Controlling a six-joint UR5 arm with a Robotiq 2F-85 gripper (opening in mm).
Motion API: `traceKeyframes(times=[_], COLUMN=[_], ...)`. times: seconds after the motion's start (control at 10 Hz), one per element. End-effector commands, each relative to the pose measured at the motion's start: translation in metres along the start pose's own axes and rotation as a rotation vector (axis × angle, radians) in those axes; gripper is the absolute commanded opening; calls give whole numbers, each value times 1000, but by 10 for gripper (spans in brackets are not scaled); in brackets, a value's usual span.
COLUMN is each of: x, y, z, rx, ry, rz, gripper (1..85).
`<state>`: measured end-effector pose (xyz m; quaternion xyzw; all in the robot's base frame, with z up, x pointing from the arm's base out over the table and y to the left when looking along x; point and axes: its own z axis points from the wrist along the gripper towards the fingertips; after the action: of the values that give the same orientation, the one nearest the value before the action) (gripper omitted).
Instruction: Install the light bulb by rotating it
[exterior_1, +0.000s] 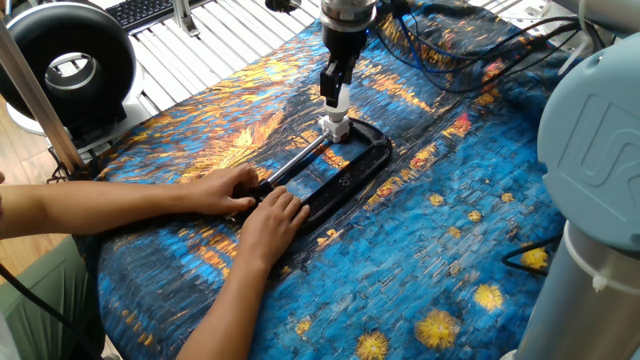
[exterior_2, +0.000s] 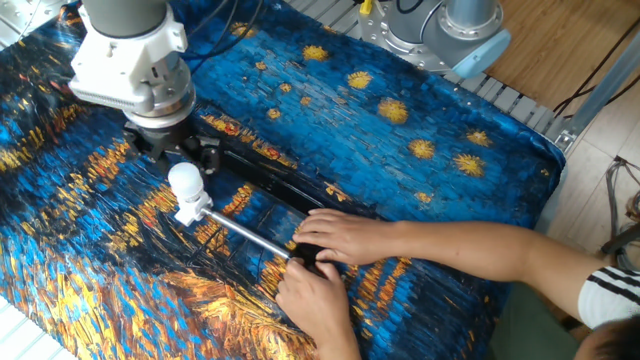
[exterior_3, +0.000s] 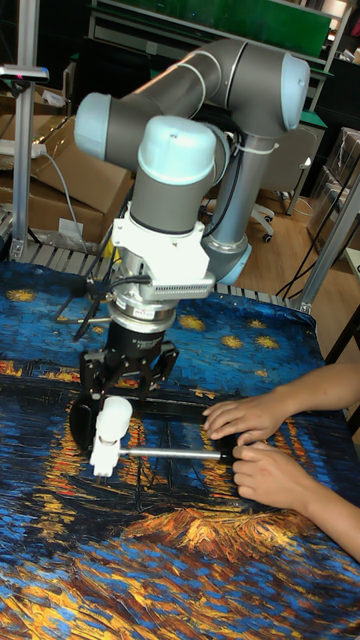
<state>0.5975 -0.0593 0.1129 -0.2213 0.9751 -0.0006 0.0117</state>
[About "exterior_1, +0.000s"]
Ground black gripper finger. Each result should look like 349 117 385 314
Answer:
319 62 339 107
337 62 357 107

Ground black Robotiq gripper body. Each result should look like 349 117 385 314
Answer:
320 22 367 79

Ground white light bulb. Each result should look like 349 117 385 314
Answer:
326 86 353 123

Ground black C-clamp with metal screw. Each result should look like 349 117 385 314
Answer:
238 118 393 233

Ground person's left forearm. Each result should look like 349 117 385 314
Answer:
0 180 201 239

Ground person's right forearm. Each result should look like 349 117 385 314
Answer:
165 255 281 360

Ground white bulb socket block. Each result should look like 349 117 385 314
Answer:
317 114 352 143

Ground person's left hand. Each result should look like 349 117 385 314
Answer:
180 165 261 219

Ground person's right hand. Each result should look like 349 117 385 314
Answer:
232 188 313 271

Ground black keyboard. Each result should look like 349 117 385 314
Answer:
103 0 218 30

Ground starry night print tablecloth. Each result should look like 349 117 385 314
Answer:
72 0 601 360

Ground black round fan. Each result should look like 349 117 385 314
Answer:
0 0 138 138

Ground green trousers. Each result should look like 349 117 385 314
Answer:
0 233 108 360

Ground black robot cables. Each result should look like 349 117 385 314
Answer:
370 5 601 96

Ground aluminium upright post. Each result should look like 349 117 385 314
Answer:
0 18 88 173

